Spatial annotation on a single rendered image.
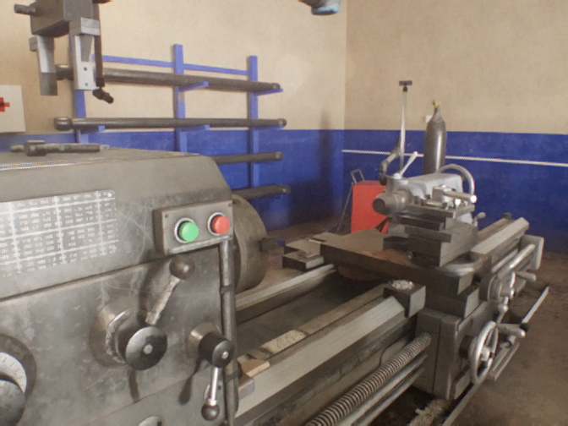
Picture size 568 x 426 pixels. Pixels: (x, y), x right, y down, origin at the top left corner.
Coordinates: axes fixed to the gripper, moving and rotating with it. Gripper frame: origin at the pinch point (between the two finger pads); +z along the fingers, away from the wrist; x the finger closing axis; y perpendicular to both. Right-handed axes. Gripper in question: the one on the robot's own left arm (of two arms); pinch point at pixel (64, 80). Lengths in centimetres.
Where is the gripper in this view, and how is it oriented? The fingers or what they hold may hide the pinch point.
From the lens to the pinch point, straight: 77.4
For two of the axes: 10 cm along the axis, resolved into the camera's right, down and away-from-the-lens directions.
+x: 8.0, 1.3, -5.9
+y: -6.0, 1.7, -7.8
